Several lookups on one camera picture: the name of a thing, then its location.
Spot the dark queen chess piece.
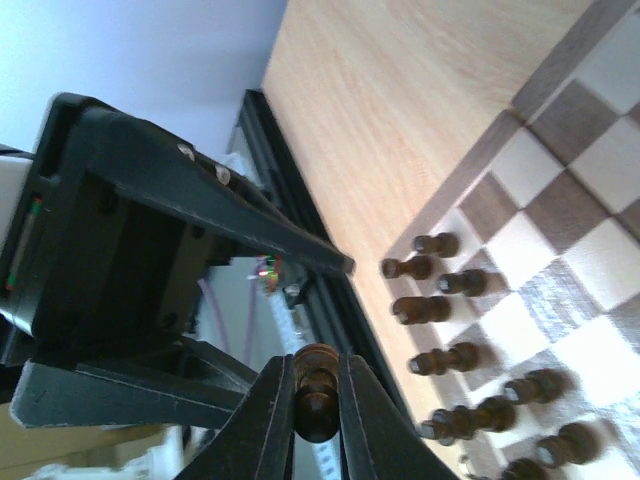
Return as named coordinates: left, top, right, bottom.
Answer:
left=418, top=396, right=516, bottom=446

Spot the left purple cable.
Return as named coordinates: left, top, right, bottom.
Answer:
left=197, top=279, right=231, bottom=354

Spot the dark pawn on board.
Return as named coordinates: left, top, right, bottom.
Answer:
left=380, top=255, right=433, bottom=280

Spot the dark bishop chess piece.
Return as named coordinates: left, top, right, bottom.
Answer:
left=391, top=296, right=451, bottom=326

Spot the dark king chess piece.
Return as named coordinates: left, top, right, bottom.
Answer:
left=502, top=369, right=564, bottom=405

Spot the black aluminium frame rail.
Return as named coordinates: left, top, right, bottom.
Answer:
left=229, top=90, right=412, bottom=425

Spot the wooden chess board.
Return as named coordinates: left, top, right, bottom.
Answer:
left=388, top=1, right=639, bottom=479

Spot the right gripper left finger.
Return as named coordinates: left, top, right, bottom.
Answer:
left=178, top=355, right=295, bottom=480

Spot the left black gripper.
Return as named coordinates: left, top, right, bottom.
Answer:
left=0, top=92, right=356, bottom=431

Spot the dark rook chess piece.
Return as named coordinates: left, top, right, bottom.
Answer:
left=413, top=232, right=459, bottom=258

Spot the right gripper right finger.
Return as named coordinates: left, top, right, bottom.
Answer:
left=338, top=354, right=456, bottom=480

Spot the dark pawn piece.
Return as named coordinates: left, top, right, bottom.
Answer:
left=294, top=343, right=340, bottom=444
left=437, top=269, right=486, bottom=297
left=407, top=342, right=479, bottom=376

